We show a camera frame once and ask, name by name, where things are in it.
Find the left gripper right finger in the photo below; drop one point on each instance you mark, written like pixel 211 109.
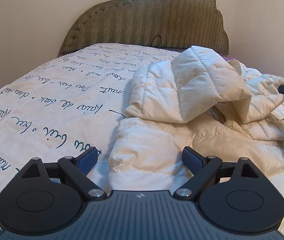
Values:
pixel 204 171

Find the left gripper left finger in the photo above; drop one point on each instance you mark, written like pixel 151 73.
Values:
pixel 75 171

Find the cream puffer jacket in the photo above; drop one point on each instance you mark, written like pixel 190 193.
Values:
pixel 200 100

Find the white script-print bed quilt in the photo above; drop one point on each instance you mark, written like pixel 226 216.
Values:
pixel 69 104

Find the green upholstered headboard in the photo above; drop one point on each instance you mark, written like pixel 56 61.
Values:
pixel 173 24

